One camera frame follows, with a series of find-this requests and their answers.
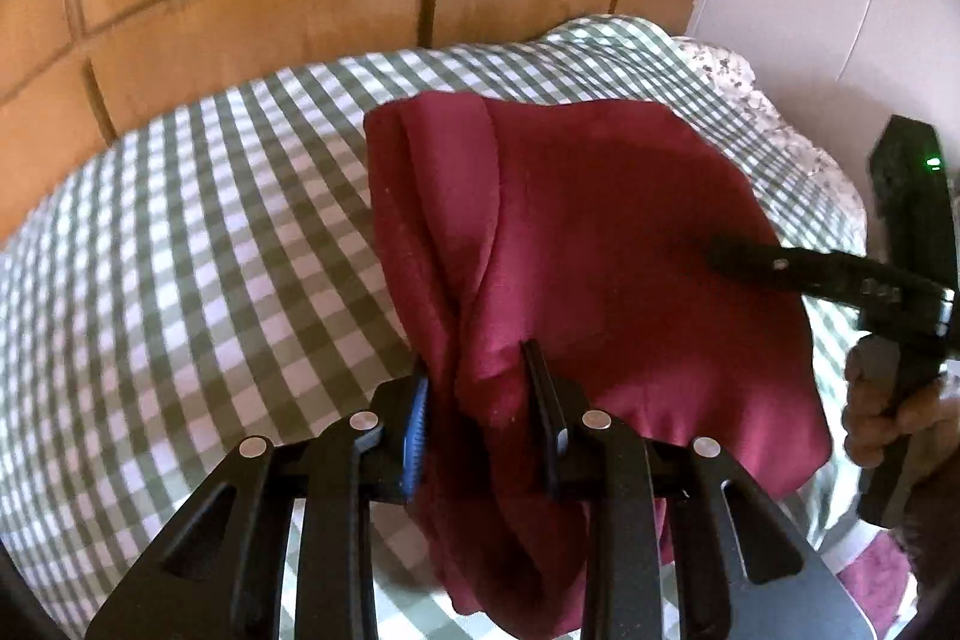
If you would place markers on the dark red garment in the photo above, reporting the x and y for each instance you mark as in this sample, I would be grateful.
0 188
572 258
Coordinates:
600 235

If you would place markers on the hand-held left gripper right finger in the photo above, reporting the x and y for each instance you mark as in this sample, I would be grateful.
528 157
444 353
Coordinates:
541 407

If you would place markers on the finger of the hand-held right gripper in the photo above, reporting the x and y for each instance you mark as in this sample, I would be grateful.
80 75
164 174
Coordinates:
810 269

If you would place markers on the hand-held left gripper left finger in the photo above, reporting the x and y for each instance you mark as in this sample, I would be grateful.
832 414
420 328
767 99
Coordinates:
416 430

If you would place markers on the pink cloth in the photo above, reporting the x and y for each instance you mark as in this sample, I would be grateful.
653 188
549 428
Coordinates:
877 572

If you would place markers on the person's right hand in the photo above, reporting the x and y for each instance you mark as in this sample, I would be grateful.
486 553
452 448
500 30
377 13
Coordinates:
862 434

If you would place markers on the green white checked blanket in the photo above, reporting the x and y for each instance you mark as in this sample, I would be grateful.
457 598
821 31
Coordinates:
187 235

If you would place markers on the floral bed sheet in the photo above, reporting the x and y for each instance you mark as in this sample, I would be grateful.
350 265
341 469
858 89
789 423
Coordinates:
750 78

